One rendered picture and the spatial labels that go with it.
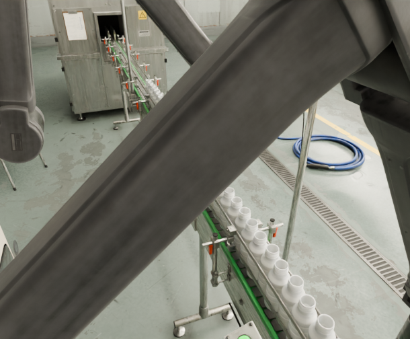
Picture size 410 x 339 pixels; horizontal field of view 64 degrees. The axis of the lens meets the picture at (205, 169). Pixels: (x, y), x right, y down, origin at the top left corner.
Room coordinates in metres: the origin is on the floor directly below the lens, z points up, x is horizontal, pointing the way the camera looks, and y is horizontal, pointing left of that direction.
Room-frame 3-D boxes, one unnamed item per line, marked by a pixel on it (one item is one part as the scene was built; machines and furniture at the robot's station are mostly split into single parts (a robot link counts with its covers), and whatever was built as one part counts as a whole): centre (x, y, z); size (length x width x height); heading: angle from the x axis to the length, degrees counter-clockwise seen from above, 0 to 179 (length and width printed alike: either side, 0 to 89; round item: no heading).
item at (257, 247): (0.71, -0.16, 1.08); 0.06 x 0.06 x 0.17
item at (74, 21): (4.22, 1.55, 1.22); 0.23 x 0.03 x 0.32; 110
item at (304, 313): (0.49, -0.24, 1.08); 0.06 x 0.06 x 0.17
